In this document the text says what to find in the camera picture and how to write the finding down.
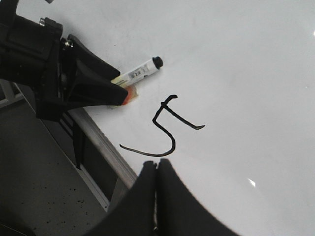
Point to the white whiteboard marker with tape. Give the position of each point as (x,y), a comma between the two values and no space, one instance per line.
(129,79)

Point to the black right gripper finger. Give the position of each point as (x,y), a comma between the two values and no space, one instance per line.
(85,89)
(179,213)
(134,214)

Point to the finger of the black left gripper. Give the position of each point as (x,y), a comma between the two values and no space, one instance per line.
(89,59)

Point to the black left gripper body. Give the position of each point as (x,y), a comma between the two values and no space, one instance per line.
(33,54)

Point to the white whiteboard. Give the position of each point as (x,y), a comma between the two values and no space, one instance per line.
(244,70)

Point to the aluminium whiteboard frame rail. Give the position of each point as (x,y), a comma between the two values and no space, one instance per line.
(126,175)

